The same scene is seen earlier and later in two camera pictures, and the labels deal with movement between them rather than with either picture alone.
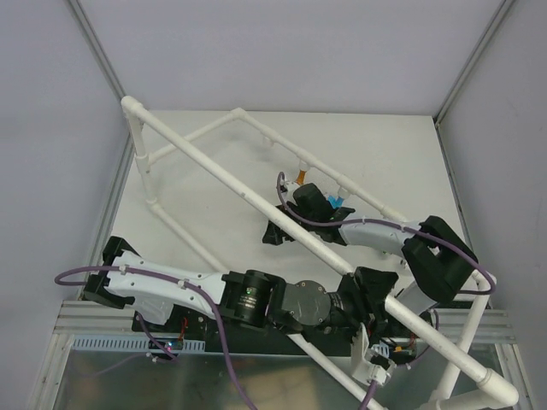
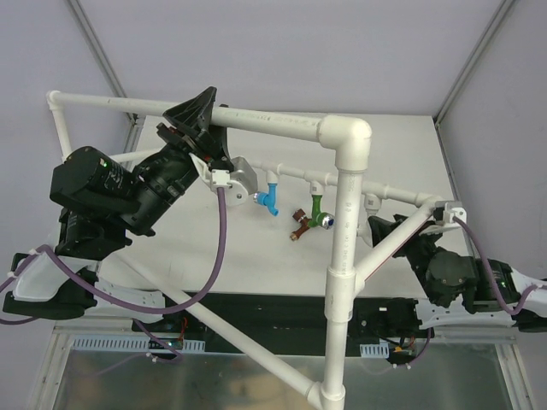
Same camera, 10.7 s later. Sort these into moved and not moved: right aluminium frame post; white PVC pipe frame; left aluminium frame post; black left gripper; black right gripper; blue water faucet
Moved: blue water faucet; white PVC pipe frame; black right gripper; black left gripper
Not moved: left aluminium frame post; right aluminium frame post
